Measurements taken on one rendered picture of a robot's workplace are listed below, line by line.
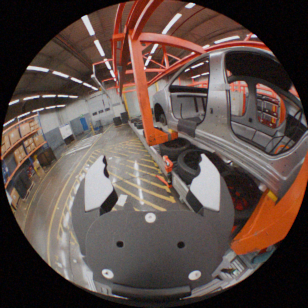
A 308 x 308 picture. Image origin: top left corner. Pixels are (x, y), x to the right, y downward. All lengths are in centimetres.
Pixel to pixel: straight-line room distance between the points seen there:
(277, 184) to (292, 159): 25
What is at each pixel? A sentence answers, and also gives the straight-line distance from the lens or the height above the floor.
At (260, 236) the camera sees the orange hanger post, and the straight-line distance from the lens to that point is 63.
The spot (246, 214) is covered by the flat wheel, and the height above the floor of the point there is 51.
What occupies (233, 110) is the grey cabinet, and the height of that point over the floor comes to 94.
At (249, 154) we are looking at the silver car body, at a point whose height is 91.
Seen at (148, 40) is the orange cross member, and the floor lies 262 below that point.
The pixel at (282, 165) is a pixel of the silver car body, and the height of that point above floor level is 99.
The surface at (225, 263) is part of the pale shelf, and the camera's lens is 98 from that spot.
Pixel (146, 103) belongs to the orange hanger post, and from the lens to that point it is 159.
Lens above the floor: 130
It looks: 31 degrees down
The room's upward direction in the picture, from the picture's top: 9 degrees counter-clockwise
